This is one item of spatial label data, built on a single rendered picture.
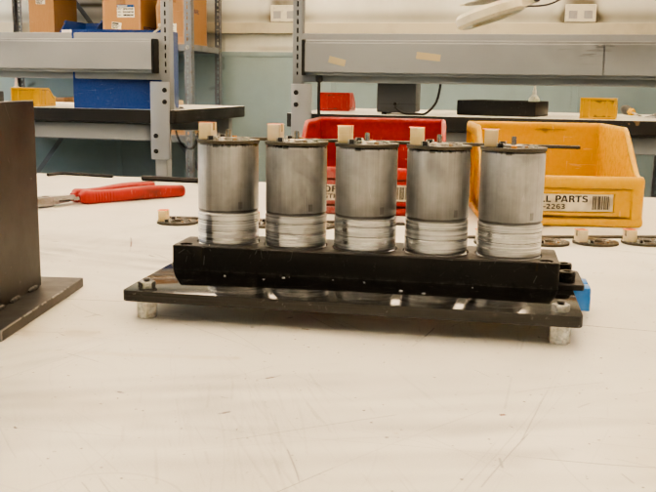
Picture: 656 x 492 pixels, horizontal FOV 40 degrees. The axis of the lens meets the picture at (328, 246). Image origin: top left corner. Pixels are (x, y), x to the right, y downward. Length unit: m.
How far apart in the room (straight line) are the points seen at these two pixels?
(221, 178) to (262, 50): 4.56
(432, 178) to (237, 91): 4.60
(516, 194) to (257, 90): 4.58
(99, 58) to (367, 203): 2.55
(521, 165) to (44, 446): 0.20
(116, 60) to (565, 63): 1.31
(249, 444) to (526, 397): 0.08
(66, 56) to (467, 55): 1.21
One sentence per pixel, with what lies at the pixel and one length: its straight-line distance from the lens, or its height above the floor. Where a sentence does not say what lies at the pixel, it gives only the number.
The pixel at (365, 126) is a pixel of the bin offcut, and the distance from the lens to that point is 0.70.
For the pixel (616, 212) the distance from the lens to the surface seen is 0.58.
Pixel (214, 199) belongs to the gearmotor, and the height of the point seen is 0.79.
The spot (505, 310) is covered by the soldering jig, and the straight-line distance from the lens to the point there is 0.31.
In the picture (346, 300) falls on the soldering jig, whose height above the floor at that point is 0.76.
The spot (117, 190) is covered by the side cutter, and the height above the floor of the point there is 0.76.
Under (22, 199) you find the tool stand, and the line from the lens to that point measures 0.36.
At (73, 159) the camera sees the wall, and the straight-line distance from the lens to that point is 5.33.
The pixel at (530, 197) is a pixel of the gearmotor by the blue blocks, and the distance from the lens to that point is 0.34.
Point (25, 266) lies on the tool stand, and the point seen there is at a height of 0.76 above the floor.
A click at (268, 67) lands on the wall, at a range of 4.88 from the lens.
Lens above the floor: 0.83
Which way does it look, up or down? 10 degrees down
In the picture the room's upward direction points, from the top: 1 degrees clockwise
